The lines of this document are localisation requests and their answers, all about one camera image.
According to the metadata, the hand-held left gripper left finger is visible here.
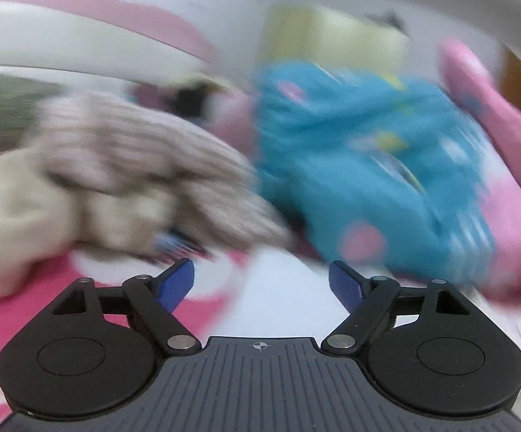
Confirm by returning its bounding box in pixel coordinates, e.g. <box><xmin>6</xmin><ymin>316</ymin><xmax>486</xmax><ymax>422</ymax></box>
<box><xmin>51</xmin><ymin>258</ymin><xmax>201</xmax><ymax>356</ymax></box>

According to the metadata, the pink and cream headboard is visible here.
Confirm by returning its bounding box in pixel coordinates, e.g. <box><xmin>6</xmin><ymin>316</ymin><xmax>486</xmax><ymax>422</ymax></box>
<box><xmin>0</xmin><ymin>0</ymin><xmax>221</xmax><ymax>82</ymax></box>

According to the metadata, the pale yellow wardrobe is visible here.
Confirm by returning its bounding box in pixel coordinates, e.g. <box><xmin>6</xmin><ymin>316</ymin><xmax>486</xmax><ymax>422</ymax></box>
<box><xmin>259</xmin><ymin>4</ymin><xmax>413</xmax><ymax>82</ymax></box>

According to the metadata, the pink and blue quilt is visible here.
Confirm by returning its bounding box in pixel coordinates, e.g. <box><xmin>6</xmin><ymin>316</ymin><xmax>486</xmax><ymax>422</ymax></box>
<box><xmin>250</xmin><ymin>37</ymin><xmax>521</xmax><ymax>312</ymax></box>

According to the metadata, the plush toy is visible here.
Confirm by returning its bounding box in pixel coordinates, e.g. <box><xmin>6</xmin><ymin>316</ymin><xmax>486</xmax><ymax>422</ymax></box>
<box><xmin>130</xmin><ymin>76</ymin><xmax>244</xmax><ymax>132</ymax></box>

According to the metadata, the pink floral bed sheet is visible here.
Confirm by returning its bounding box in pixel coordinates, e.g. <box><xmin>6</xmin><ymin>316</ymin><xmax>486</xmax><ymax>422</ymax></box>
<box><xmin>0</xmin><ymin>238</ymin><xmax>261</xmax><ymax>432</ymax></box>

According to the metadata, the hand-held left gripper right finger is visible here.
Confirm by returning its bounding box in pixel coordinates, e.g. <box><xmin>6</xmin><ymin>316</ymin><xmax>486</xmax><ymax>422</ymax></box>
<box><xmin>320</xmin><ymin>260</ymin><xmax>471</xmax><ymax>356</ymax></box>

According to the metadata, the beige checked garment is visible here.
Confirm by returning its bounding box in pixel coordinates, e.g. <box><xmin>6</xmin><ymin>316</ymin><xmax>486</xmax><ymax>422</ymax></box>
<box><xmin>37</xmin><ymin>90</ymin><xmax>290</xmax><ymax>255</ymax></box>

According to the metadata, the plain beige garment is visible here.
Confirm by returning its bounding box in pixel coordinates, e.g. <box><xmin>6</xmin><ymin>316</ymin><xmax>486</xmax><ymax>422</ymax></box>
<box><xmin>0</xmin><ymin>148</ymin><xmax>176</xmax><ymax>298</ymax></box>

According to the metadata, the white garment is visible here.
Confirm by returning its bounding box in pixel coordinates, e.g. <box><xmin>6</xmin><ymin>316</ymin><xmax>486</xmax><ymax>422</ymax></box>
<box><xmin>217</xmin><ymin>248</ymin><xmax>521</xmax><ymax>417</ymax></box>

